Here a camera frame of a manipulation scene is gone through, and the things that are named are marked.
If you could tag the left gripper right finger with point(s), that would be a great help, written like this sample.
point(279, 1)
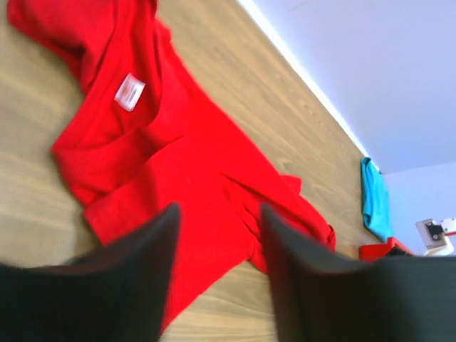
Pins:
point(319, 295)

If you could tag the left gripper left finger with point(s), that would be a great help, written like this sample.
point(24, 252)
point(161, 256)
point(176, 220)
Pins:
point(115, 293)

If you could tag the red t-shirt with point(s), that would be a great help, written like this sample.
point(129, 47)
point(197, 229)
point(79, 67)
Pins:
point(147, 135)

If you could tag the red plastic bin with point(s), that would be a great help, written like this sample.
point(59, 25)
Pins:
point(392, 247)

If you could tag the folded blue t-shirt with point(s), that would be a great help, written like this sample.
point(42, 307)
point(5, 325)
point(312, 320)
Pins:
point(375, 202)

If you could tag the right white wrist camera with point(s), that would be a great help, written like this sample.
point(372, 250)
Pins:
point(436, 236)

